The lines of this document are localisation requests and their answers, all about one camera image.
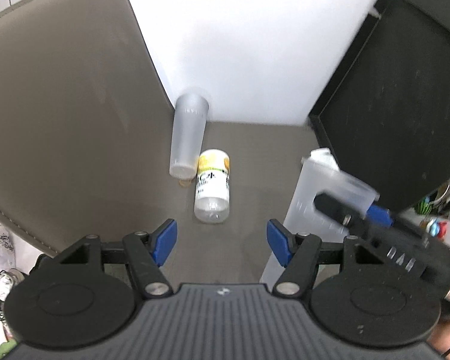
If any frosted HEYTEA plastic cup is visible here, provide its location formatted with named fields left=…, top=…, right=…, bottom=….
left=259, top=164, right=380, bottom=288

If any frosted plastic cup far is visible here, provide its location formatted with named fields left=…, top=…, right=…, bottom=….
left=169, top=93, right=209, bottom=180

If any person's right hand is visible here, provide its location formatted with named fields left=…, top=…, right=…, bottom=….
left=427, top=320, right=450, bottom=359

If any watermelon toy figure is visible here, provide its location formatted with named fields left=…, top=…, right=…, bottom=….
left=414, top=197, right=436, bottom=215

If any blue red toy figure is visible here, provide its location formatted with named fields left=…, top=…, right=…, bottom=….
left=425, top=219, right=448, bottom=239

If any white label clear bottle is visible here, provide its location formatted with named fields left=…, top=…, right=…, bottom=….
left=301, top=148, right=340, bottom=171

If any orange rubber band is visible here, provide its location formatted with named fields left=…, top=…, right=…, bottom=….
left=178, top=180, right=192, bottom=188

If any yellow label clear bottle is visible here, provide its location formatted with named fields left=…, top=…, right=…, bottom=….
left=194, top=149, right=230, bottom=224

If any black open box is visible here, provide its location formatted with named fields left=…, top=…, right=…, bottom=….
left=310, top=0, right=450, bottom=212

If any grey leather chair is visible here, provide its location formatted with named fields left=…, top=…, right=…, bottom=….
left=0, top=0, right=318, bottom=286

